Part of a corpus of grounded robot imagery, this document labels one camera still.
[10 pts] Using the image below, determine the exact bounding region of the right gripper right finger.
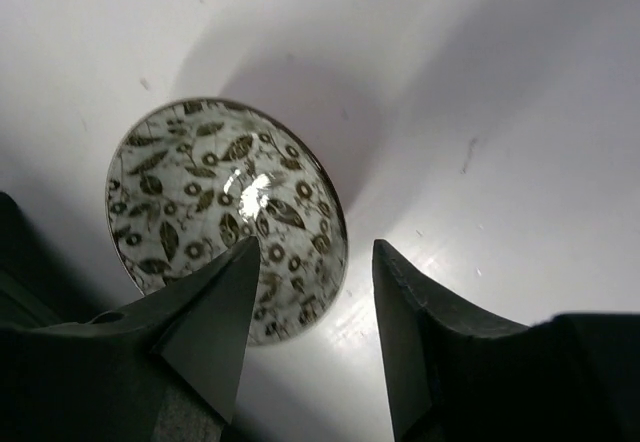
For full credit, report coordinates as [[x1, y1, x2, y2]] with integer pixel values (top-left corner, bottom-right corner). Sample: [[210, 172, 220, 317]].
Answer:
[[372, 239, 639, 441]]

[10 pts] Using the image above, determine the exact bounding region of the grey leaf patterned bowl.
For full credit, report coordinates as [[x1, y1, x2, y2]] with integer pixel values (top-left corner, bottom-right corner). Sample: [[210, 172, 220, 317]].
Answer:
[[105, 98, 348, 346]]

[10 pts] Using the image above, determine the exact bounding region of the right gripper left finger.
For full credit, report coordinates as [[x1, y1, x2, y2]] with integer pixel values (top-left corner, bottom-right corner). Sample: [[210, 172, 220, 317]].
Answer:
[[1, 237, 260, 441]]

